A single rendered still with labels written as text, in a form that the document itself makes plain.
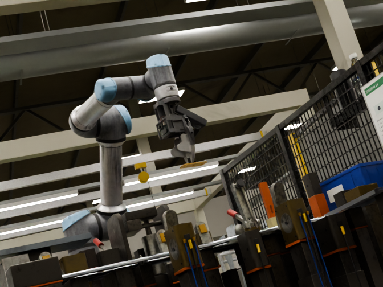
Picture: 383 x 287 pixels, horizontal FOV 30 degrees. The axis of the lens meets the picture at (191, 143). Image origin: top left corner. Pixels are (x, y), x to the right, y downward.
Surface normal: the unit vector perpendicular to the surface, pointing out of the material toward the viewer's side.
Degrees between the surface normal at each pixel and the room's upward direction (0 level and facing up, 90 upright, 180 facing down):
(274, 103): 90
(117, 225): 90
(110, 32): 180
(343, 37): 90
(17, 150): 90
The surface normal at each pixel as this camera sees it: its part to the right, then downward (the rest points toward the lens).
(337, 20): 0.25, -0.33
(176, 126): 0.46, -0.35
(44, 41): 0.27, 0.93
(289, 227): -0.89, 0.13
